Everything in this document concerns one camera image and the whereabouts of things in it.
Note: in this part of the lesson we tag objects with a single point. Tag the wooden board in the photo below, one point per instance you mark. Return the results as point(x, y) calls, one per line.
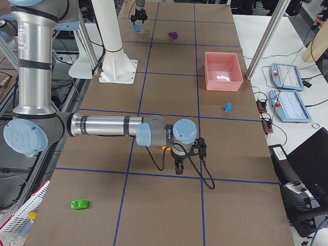
point(319, 43)

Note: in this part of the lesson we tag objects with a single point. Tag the pink plastic box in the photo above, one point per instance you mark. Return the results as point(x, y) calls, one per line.
point(222, 71)

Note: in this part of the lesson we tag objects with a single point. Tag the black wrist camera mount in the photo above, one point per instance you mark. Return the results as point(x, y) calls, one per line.
point(199, 148)

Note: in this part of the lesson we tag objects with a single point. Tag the black laptop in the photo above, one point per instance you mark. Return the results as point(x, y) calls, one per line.
point(309, 161)

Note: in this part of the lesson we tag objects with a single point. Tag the aluminium frame post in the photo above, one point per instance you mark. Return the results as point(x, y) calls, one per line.
point(268, 34)

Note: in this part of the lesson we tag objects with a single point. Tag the purple toy block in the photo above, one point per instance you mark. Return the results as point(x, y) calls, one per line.
point(173, 35)

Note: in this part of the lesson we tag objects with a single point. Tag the black relay board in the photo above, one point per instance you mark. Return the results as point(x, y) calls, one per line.
point(267, 126)
point(261, 106)

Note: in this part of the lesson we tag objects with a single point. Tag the upper blue teach pendant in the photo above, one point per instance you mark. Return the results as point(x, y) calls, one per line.
point(286, 77)

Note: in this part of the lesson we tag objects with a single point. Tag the green toy block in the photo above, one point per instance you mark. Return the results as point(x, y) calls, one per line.
point(79, 204)

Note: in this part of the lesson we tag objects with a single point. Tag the long blue toy block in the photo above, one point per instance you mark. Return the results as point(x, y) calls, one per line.
point(137, 28)

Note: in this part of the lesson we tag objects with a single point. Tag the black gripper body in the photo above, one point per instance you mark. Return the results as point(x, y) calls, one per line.
point(179, 157)
point(138, 13)

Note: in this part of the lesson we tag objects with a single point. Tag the orange toy block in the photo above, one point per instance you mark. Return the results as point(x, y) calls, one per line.
point(165, 147)

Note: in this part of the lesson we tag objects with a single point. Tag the small light blue block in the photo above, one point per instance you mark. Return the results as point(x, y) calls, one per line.
point(228, 107)

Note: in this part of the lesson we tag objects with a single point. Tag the blue teach pendant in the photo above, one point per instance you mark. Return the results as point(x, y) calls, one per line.
point(288, 106)
point(286, 77)

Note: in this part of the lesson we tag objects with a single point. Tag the white plastic basket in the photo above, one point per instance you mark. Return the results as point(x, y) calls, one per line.
point(15, 230)

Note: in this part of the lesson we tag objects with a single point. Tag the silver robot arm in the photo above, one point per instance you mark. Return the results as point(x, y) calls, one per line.
point(36, 125)
point(139, 4)

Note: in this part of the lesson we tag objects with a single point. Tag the lower black relay board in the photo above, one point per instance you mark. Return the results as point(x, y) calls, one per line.
point(267, 126)

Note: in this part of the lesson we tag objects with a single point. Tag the lower blue teach pendant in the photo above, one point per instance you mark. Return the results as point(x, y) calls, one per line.
point(288, 106)

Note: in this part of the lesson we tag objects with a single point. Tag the upper black relay board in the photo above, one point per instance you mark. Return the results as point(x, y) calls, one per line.
point(261, 106)

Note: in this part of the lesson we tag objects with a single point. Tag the black office chair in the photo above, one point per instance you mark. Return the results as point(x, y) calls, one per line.
point(304, 210)

